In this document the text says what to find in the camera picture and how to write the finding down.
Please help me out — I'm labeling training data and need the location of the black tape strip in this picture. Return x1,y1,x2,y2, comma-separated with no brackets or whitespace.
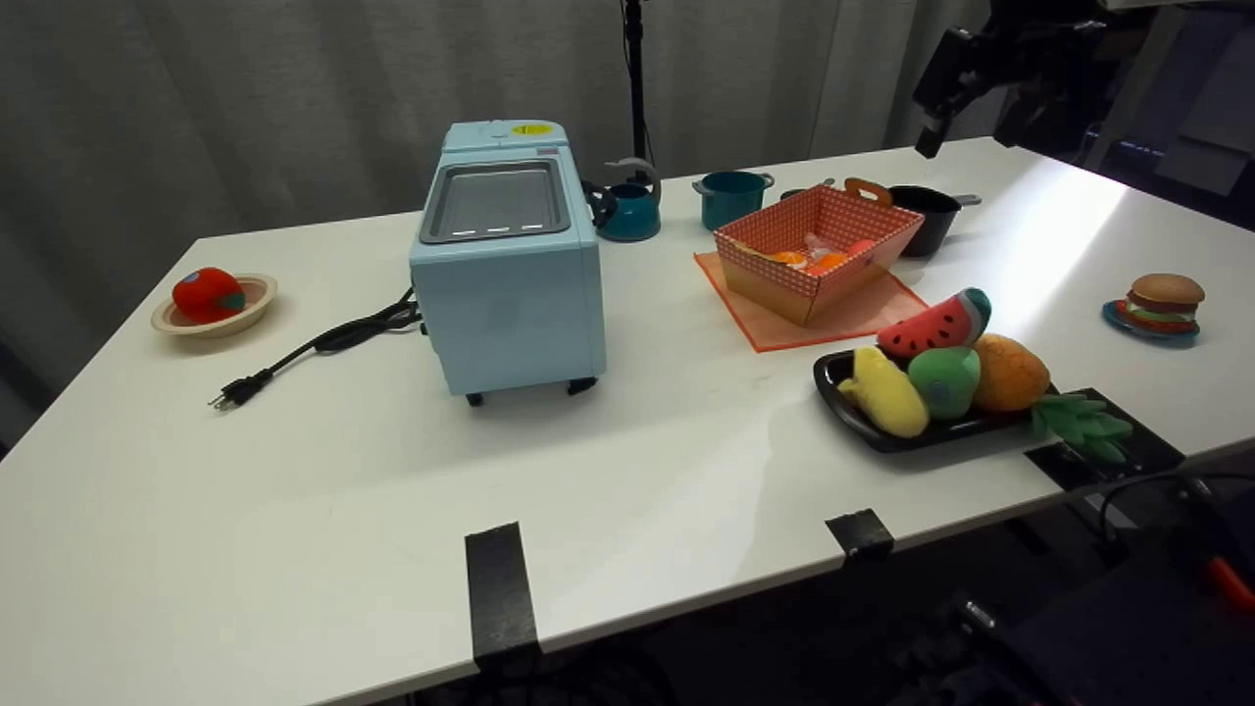
461,519,546,666
819,508,896,564

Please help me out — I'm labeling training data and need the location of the toy hamburger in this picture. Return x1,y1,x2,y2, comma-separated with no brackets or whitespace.
1117,266,1208,339

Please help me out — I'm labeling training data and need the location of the teal toy pot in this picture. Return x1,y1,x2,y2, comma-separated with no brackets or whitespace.
686,166,781,234

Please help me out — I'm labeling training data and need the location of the toy orange slice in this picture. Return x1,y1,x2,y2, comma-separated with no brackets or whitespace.
768,244,856,283

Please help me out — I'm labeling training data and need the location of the yellow plush banana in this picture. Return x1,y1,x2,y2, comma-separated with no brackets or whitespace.
832,342,932,445

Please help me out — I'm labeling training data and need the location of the orange plush fruit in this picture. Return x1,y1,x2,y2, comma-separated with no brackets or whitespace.
964,330,1053,420

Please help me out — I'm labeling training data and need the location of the green plush leafy vegetable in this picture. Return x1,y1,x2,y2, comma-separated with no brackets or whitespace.
1026,383,1136,475

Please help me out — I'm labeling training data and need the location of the black camera stand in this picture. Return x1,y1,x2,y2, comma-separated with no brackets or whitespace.
618,0,655,166

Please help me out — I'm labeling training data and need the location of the black plastic tray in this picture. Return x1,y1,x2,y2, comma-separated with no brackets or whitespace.
806,342,1061,458

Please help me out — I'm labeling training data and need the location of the teal toy kettle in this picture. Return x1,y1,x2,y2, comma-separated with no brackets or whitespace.
580,153,668,247

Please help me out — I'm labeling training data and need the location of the clear plastic toy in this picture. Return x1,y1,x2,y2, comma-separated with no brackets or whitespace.
797,228,843,266

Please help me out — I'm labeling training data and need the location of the red toy tomato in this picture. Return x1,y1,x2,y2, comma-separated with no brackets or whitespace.
167,263,251,325

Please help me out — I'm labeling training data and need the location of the black cooking pot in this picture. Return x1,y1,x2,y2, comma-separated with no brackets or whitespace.
887,182,985,263

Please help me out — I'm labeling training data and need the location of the orange striped basket box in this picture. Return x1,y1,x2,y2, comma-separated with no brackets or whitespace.
709,174,929,330

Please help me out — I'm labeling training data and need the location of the plush watermelon slice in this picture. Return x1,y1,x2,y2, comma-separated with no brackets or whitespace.
873,283,997,370

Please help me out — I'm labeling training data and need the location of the black toaster power cord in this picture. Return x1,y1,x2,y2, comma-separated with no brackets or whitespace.
206,285,431,417

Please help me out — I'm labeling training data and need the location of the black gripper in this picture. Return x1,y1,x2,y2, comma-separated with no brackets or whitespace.
909,20,1018,162

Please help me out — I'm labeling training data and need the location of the small blue plate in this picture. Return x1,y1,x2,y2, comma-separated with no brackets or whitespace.
1098,293,1205,352

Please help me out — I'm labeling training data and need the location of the light blue toy toaster oven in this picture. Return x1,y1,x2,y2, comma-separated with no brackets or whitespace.
402,118,610,414

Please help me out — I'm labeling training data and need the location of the green plush ball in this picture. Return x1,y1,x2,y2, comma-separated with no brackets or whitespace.
906,342,987,428

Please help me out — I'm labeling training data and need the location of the grey curtain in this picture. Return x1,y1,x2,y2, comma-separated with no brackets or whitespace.
0,0,997,436

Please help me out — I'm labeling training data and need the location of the orange plastic basket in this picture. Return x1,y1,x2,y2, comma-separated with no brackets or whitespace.
689,244,932,356

